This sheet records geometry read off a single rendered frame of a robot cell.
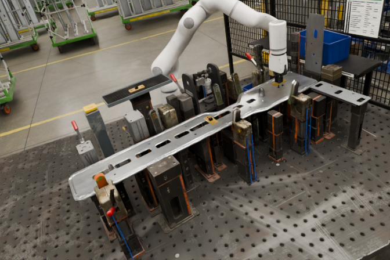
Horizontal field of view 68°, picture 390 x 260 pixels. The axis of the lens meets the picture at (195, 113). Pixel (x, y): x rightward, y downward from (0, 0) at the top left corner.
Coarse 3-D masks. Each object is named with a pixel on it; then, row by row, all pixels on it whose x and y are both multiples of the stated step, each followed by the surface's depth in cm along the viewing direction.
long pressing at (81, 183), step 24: (288, 72) 177; (240, 96) 162; (264, 96) 158; (288, 96) 154; (192, 120) 150; (144, 144) 139; (168, 144) 136; (192, 144) 134; (96, 168) 129; (120, 168) 126; (144, 168) 125; (72, 192) 119
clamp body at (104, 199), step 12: (108, 180) 112; (96, 192) 108; (108, 192) 106; (108, 204) 104; (120, 204) 107; (108, 216) 106; (120, 216) 109; (120, 228) 113; (132, 228) 122; (120, 240) 115; (132, 240) 119; (132, 252) 120; (144, 252) 123
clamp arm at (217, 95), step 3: (213, 84) 158; (216, 84) 158; (213, 87) 157; (216, 87) 158; (213, 90) 158; (216, 90) 158; (219, 90) 159; (213, 93) 160; (216, 93) 159; (219, 93) 160; (216, 96) 159; (219, 96) 160; (216, 99) 160; (219, 99) 161; (216, 102) 161; (219, 102) 160; (222, 102) 162
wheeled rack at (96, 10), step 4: (140, 0) 975; (88, 8) 990; (92, 8) 983; (96, 8) 967; (100, 8) 970; (104, 8) 952; (108, 8) 952; (112, 8) 949; (116, 8) 953; (88, 12) 935; (92, 12) 937; (96, 12) 940; (100, 12) 944; (92, 16) 950; (92, 20) 956
